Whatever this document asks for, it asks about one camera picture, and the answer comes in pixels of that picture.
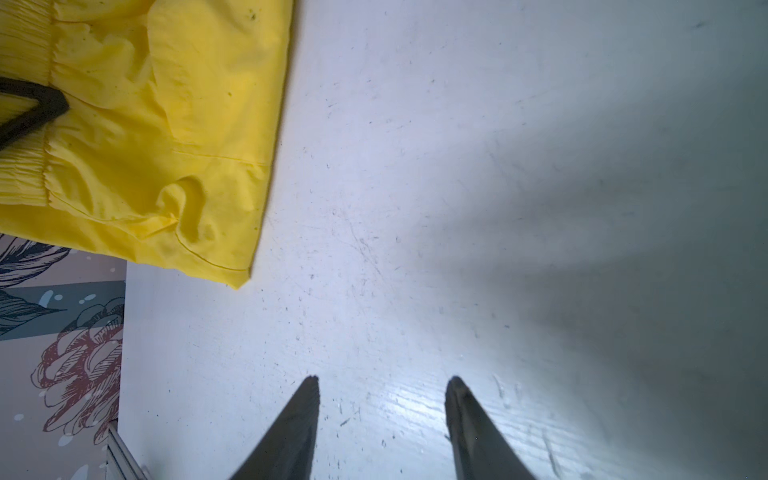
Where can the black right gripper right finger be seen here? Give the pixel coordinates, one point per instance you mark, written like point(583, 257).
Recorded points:
point(479, 449)

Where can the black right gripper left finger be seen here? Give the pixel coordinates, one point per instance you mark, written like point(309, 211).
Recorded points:
point(287, 448)

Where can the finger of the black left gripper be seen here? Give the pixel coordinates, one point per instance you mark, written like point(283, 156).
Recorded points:
point(50, 104)

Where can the yellow shorts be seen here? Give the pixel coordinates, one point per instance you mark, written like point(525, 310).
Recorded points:
point(164, 154)

